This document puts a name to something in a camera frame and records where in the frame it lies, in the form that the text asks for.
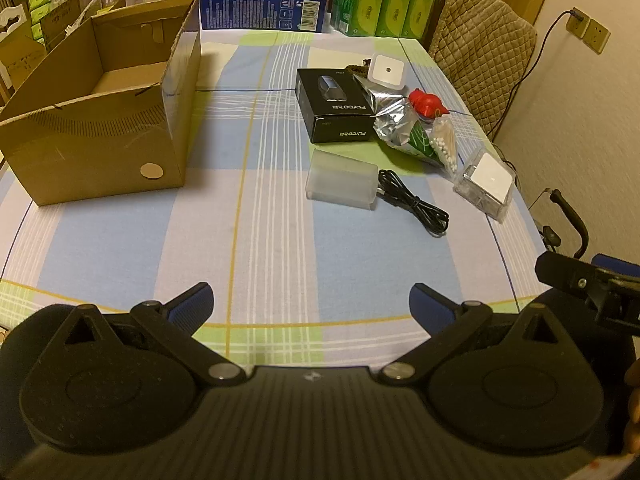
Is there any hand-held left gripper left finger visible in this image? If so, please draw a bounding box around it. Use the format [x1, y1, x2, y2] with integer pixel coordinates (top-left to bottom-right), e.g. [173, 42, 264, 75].
[54, 282, 247, 386]

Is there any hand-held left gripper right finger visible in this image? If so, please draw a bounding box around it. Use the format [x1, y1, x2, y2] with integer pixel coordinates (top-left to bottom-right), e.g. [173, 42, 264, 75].
[378, 282, 570, 386]

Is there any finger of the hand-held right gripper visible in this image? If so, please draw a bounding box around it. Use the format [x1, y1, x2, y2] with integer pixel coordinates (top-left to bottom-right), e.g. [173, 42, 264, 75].
[591, 254, 640, 282]
[534, 252, 640, 337]

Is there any black cable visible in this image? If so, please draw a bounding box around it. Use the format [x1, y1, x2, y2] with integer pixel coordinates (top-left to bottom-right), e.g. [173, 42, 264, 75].
[375, 168, 450, 237]

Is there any clear box with white device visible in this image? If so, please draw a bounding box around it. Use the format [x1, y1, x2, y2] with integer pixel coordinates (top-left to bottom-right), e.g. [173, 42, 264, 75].
[452, 150, 516, 222]

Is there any translucent plastic case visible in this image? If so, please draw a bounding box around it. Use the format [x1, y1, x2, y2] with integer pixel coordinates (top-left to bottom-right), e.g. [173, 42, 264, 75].
[304, 148, 379, 211]

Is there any bag of cotton swabs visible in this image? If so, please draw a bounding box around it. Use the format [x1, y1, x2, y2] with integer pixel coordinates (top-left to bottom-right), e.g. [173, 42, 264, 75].
[430, 115, 462, 179]

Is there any cardboard box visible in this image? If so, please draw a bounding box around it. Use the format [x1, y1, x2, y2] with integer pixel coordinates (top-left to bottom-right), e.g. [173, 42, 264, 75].
[0, 0, 202, 207]

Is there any silver foil bag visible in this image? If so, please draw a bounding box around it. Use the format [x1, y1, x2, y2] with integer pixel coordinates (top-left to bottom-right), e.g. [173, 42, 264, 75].
[352, 72, 446, 169]

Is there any red toy figure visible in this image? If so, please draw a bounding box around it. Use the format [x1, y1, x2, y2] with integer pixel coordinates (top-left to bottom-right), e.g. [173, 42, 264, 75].
[407, 89, 448, 124]

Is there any black product box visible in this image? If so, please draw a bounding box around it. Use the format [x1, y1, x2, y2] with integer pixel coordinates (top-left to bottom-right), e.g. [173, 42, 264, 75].
[296, 67, 377, 144]

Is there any white square night light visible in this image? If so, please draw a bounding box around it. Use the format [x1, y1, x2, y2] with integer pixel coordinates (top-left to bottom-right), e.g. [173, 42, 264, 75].
[367, 52, 405, 89]

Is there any person's right hand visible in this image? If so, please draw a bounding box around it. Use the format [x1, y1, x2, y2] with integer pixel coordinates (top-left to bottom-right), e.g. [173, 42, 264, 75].
[621, 357, 640, 456]

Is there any checked tablecloth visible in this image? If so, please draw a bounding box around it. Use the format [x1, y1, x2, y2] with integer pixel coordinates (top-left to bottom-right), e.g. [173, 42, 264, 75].
[0, 30, 548, 367]

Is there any quilted beige chair cover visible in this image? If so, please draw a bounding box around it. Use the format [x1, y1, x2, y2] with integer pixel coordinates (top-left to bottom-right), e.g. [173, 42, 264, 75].
[427, 0, 539, 137]

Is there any dark wooden chair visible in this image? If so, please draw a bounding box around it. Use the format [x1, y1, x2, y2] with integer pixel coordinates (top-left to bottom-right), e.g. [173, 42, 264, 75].
[420, 0, 447, 56]

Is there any blue carton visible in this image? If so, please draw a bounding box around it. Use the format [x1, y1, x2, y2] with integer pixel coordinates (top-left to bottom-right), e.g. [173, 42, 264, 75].
[200, 0, 329, 35]

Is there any stack of green tissue packs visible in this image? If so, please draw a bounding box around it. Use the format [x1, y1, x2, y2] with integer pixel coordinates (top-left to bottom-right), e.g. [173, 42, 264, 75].
[330, 0, 444, 41]

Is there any black power cord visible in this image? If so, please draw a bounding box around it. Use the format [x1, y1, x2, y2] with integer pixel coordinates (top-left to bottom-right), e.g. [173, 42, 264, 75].
[489, 9, 587, 144]

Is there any empty wall socket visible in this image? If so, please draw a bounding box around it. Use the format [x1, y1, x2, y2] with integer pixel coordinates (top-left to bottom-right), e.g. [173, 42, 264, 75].
[582, 19, 612, 55]

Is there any wall socket with plug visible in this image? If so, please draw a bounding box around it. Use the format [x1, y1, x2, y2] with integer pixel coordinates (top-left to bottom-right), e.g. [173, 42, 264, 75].
[565, 7, 592, 40]

